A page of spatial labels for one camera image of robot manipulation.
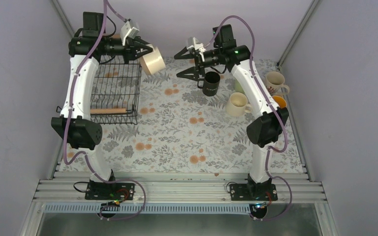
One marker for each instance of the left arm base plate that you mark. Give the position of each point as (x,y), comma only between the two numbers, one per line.
(110,192)

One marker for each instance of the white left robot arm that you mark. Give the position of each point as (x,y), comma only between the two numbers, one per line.
(74,124)

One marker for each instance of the white patterned mug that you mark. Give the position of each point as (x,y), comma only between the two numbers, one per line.
(280,101)

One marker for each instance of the light green mug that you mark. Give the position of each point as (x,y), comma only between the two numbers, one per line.
(238,87)

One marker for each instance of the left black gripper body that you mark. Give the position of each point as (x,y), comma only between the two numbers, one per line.
(129,49)

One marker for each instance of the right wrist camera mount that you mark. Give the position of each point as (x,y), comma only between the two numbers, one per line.
(195,47)

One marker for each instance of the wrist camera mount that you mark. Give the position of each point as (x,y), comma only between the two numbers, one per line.
(195,47)
(129,30)

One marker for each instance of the beige floral mug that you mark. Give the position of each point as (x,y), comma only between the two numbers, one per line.
(275,83)

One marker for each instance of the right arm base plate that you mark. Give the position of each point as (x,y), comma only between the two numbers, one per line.
(253,191)

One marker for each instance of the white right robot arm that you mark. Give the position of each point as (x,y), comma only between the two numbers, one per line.
(270,118)

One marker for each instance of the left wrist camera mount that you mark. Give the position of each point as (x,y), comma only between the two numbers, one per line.
(129,30)

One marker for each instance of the aluminium rail frame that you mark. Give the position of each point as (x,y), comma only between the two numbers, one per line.
(174,193)

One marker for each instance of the black wire dish rack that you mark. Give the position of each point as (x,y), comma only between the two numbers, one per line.
(103,91)

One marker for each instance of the cream mug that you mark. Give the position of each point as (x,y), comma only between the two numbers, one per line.
(238,105)

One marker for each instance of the black mug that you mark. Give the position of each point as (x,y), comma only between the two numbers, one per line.
(210,83)

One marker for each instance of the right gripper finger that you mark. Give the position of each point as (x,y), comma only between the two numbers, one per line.
(185,53)
(193,73)

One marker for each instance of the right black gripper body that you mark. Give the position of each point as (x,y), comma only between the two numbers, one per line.
(218,51)

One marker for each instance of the tan upturned mug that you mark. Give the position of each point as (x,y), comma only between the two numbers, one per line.
(152,62)

